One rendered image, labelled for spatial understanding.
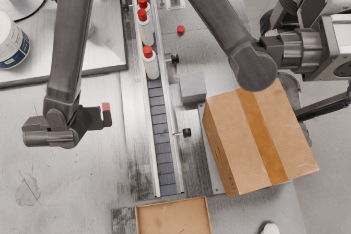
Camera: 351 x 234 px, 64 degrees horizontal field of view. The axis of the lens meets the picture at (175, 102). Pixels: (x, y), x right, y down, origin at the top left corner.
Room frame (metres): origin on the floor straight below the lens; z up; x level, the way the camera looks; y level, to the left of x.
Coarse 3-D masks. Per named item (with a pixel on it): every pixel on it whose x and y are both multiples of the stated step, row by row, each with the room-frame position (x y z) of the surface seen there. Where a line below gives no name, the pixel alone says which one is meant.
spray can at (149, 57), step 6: (144, 48) 0.51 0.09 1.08; (150, 48) 0.51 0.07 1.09; (144, 54) 0.50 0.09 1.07; (150, 54) 0.49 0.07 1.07; (144, 60) 0.49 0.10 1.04; (150, 60) 0.49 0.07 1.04; (156, 60) 0.50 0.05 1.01; (150, 66) 0.48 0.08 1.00; (156, 66) 0.49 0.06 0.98; (150, 72) 0.48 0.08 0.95; (156, 72) 0.49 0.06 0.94; (150, 78) 0.48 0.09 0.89; (156, 78) 0.48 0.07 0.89
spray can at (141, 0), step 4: (140, 0) 0.72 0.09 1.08; (144, 0) 0.72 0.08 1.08; (140, 4) 0.71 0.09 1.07; (144, 4) 0.71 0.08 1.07; (148, 4) 0.73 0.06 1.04; (140, 8) 0.71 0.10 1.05; (144, 8) 0.71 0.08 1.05; (148, 8) 0.71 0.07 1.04; (148, 12) 0.70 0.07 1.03; (152, 20) 0.71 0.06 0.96; (152, 24) 0.71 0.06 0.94; (152, 28) 0.70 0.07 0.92
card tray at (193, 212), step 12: (156, 204) 0.00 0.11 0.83; (168, 204) -0.01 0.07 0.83; (180, 204) -0.01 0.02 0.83; (192, 204) -0.02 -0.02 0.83; (204, 204) -0.02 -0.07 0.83; (144, 216) -0.04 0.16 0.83; (156, 216) -0.04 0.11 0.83; (168, 216) -0.05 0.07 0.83; (180, 216) -0.05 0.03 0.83; (192, 216) -0.06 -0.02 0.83; (204, 216) -0.06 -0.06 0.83; (144, 228) -0.08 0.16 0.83; (156, 228) -0.08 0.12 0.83; (168, 228) -0.09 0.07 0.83; (180, 228) -0.09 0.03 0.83; (192, 228) -0.10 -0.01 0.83; (204, 228) -0.10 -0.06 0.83
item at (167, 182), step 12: (156, 48) 0.63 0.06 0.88; (156, 84) 0.46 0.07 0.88; (156, 96) 0.41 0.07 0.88; (156, 108) 0.36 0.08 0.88; (156, 120) 0.31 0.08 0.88; (156, 132) 0.26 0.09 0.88; (168, 132) 0.26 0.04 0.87; (156, 144) 0.21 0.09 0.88; (168, 144) 0.21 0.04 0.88; (156, 156) 0.17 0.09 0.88; (168, 156) 0.16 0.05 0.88; (168, 168) 0.12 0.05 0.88; (168, 180) 0.07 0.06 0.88; (168, 192) 0.03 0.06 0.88
